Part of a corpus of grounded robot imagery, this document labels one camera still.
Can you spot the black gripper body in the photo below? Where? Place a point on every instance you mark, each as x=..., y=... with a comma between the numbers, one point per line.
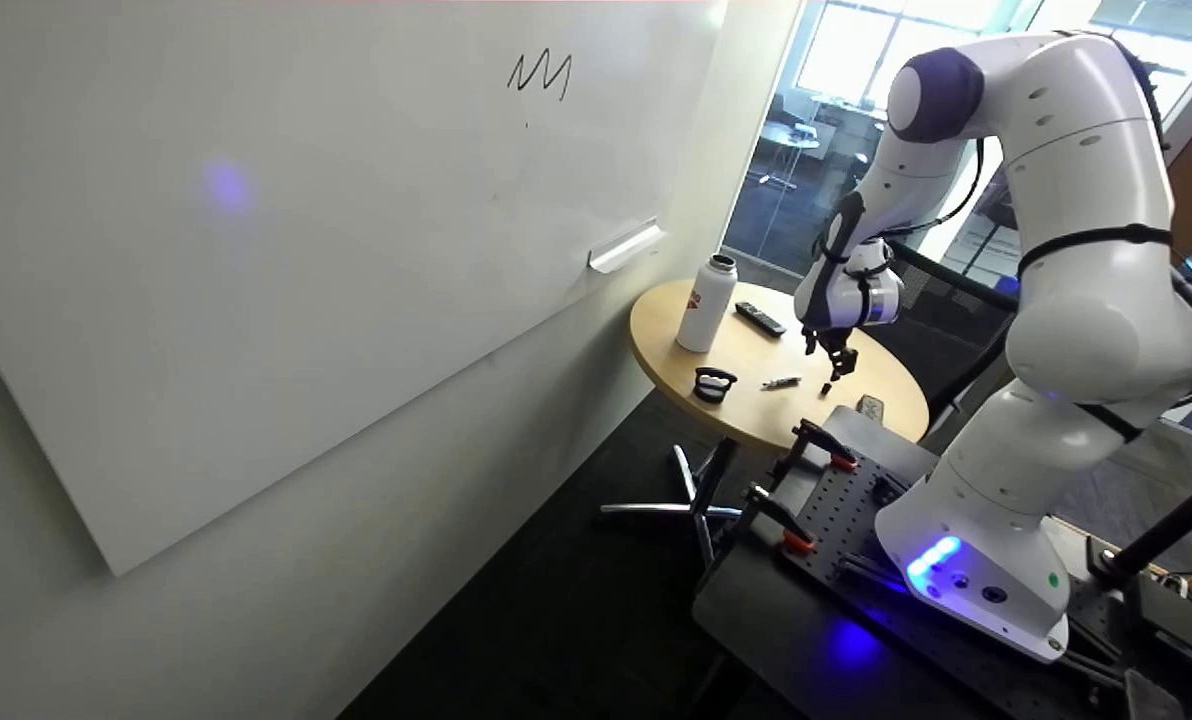
x=833, y=302

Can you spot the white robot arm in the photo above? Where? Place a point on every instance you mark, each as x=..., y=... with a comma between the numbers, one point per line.
x=1103, y=332

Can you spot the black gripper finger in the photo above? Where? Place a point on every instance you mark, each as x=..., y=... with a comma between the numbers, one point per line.
x=846, y=360
x=815, y=341

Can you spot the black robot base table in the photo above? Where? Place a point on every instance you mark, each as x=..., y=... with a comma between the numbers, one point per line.
x=837, y=639

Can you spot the round wooden table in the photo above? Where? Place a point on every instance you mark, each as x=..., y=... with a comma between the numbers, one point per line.
x=751, y=413

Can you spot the black remote control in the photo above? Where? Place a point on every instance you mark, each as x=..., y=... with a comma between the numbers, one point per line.
x=760, y=323

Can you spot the white bottle with orange logo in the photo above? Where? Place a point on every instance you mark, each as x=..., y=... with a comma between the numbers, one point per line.
x=704, y=305

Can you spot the black mesh office chair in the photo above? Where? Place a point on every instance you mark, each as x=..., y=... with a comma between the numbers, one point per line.
x=945, y=329

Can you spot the orange handled clamp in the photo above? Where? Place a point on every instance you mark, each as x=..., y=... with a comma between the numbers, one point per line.
x=778, y=526
x=837, y=455

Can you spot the black camera stand pole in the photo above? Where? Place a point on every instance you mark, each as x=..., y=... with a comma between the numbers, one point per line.
x=1114, y=568

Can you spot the white wall whiteboard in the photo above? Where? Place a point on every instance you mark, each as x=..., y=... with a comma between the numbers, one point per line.
x=238, y=232

